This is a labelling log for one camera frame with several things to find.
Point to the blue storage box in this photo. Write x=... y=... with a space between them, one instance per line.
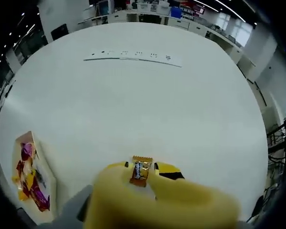
x=176 y=12

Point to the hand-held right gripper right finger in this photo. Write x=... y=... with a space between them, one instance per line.
x=170 y=171

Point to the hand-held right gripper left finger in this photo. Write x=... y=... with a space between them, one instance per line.
x=72 y=205

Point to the cream hexagonal container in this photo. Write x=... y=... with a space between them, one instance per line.
x=48 y=181

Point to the wide white column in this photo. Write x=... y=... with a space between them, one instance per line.
x=62 y=14

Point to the brown gold food packet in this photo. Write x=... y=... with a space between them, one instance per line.
x=140 y=173

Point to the orange yellow food packet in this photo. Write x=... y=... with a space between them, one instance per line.
x=21 y=193

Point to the row of white desks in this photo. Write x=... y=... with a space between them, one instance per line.
x=181 y=22

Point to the table socket strip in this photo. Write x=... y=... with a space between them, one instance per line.
x=133 y=56

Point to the white box blue panel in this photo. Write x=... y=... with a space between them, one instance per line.
x=103 y=7

